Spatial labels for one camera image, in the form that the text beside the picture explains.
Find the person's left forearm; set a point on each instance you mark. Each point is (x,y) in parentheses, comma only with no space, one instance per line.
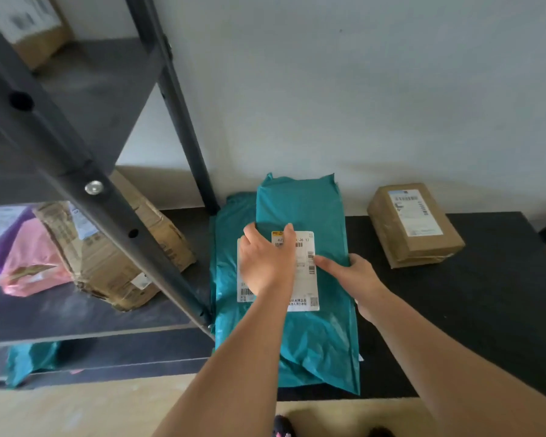
(227,373)

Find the black metal shelf rack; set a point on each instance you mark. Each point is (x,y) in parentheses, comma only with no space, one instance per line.
(95,100)

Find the black low metal table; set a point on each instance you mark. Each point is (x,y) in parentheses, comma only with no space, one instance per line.
(482,291)

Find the person's left hand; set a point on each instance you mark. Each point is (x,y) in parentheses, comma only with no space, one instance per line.
(266,268)

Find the small brown cardboard box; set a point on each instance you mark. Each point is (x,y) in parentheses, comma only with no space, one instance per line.
(400,241)

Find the bulky taped cardboard box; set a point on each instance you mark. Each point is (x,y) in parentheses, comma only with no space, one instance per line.
(104,268)

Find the pale cardboard box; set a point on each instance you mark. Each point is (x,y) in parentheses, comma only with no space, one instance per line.
(27,22)

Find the dark patterned slipper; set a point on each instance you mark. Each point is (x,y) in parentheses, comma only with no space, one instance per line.
(283,427)

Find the person's right hand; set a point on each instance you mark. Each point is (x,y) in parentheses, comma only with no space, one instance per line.
(361,286)

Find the person's right forearm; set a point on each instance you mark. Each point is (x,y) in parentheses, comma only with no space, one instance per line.
(464,368)

